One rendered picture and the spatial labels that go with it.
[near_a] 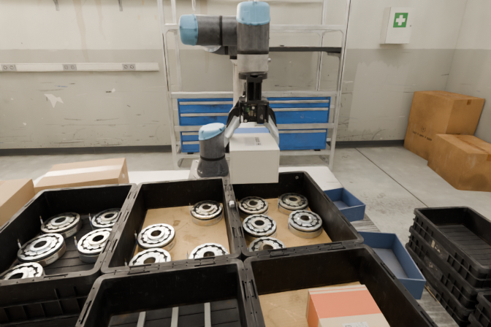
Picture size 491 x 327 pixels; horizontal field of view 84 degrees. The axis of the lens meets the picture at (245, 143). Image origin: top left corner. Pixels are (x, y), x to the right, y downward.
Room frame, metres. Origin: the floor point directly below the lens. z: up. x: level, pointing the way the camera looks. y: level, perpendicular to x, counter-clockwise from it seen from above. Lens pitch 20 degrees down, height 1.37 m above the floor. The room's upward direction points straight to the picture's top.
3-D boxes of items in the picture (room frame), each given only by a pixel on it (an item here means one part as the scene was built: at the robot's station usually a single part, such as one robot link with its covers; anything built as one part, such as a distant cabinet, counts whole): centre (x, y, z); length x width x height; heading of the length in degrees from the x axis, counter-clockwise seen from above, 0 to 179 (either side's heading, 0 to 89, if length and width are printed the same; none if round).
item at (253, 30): (0.69, -0.02, 1.41); 0.09 x 0.08 x 0.11; 3
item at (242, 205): (0.80, -0.03, 0.86); 0.10 x 0.10 x 0.01
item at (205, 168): (1.16, 0.15, 0.85); 0.15 x 0.15 x 0.10
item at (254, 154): (0.70, -0.02, 1.09); 0.20 x 0.12 x 0.09; 4
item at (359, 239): (0.70, -0.11, 0.92); 0.40 x 0.30 x 0.02; 9
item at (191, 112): (2.63, 0.30, 0.60); 0.72 x 0.03 x 0.56; 94
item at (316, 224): (0.71, -0.19, 0.86); 0.10 x 0.10 x 0.01
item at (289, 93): (2.68, -0.10, 0.91); 1.70 x 0.10 x 0.05; 94
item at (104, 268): (0.65, 0.19, 0.92); 0.40 x 0.30 x 0.02; 9
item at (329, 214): (0.70, -0.11, 0.87); 0.40 x 0.30 x 0.11; 9
